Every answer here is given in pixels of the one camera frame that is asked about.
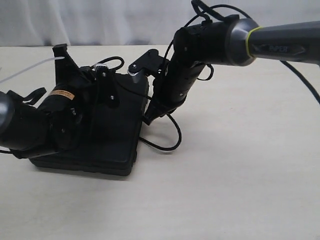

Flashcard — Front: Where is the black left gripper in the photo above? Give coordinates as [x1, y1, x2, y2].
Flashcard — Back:
[52, 43, 100, 140]

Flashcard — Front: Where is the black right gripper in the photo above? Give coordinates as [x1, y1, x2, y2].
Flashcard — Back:
[143, 74, 187, 125]

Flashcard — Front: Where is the black cord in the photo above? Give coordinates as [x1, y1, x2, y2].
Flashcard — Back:
[96, 56, 182, 152]

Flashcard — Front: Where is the black plastic carry case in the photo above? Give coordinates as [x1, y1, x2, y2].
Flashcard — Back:
[30, 73, 149, 176]

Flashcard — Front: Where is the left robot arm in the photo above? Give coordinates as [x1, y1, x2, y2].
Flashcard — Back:
[0, 43, 100, 159]

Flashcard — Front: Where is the white zip tie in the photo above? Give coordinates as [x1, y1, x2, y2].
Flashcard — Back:
[0, 56, 65, 84]

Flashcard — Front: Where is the white backdrop curtain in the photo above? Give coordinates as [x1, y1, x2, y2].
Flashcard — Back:
[0, 0, 320, 47]

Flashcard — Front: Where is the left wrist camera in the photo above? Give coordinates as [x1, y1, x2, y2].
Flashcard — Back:
[94, 63, 120, 109]

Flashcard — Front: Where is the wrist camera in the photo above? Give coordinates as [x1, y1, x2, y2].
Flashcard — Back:
[94, 63, 120, 109]
[127, 48, 169, 84]

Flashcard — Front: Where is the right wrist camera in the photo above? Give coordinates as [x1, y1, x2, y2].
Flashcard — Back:
[127, 48, 169, 84]

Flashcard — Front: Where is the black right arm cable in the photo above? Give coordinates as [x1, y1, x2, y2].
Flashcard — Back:
[162, 0, 320, 106]

